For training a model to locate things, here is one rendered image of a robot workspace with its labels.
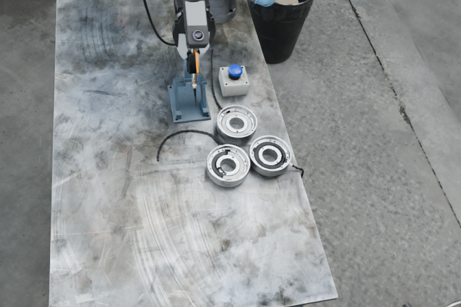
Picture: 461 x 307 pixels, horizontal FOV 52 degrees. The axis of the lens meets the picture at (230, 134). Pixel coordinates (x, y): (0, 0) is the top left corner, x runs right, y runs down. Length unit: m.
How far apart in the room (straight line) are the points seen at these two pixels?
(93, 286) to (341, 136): 1.57
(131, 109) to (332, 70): 1.54
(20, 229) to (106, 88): 0.90
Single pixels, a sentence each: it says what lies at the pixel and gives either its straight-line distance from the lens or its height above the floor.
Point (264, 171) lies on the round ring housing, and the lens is 1.16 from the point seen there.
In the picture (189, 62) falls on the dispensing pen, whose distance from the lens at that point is 1.12.
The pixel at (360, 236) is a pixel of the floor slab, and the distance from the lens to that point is 2.11.
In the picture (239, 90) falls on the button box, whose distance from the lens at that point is 1.31.
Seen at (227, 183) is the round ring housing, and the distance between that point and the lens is 1.13.
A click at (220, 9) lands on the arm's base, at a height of 0.85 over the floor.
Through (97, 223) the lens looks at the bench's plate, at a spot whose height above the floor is 0.80.
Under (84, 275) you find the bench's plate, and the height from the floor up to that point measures 0.80.
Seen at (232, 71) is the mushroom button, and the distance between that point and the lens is 1.28.
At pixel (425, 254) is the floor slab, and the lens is 2.20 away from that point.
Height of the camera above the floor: 1.81
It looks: 54 degrees down
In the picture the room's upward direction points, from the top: 10 degrees clockwise
